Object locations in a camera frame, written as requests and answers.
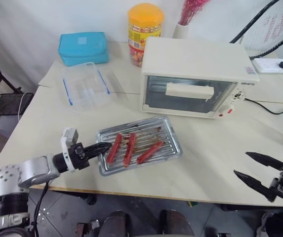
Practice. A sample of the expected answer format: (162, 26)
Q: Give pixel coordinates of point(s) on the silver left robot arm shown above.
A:
(33, 169)

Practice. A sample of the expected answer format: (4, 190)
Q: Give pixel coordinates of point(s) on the dark rounded shape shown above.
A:
(116, 223)
(177, 223)

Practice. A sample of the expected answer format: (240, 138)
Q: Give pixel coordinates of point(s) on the cream toaster oven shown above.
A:
(195, 66)

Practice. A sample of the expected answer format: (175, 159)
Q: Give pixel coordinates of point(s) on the red sausage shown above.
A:
(149, 152)
(114, 148)
(129, 149)

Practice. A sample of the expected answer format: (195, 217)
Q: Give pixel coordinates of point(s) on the clear plastic container blue clips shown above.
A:
(85, 86)

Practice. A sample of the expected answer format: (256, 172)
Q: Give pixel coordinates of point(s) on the white vase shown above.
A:
(180, 30)

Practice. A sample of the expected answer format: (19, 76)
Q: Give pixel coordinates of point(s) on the black flat stand tray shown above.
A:
(9, 104)

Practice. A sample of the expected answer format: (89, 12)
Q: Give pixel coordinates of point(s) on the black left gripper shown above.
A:
(79, 156)

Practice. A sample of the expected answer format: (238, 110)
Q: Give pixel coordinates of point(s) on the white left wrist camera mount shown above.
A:
(68, 140)

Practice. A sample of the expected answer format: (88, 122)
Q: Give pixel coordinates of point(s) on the yellow lid snack jar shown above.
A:
(145, 32)

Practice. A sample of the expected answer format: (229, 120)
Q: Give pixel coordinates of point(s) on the blue zip pouch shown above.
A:
(82, 48)

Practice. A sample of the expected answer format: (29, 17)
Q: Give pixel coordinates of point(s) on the white power strip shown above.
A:
(269, 65)

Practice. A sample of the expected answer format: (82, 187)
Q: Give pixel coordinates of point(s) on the silver metal baking tray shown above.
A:
(156, 128)

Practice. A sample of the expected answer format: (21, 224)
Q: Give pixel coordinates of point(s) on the black badminton racket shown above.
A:
(269, 27)

